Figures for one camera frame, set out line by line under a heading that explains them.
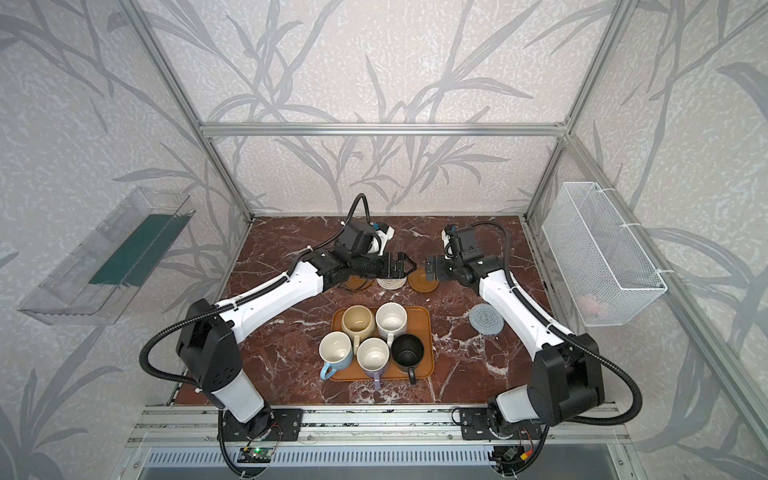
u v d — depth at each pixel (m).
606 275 0.61
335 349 0.81
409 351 0.84
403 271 0.71
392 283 1.01
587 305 0.73
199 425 0.75
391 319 0.91
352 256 0.63
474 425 0.73
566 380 0.41
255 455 0.71
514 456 0.74
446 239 0.78
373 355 0.84
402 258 0.71
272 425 0.71
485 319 0.92
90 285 0.63
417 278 0.76
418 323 0.92
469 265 0.60
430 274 0.77
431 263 0.77
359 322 0.89
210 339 0.43
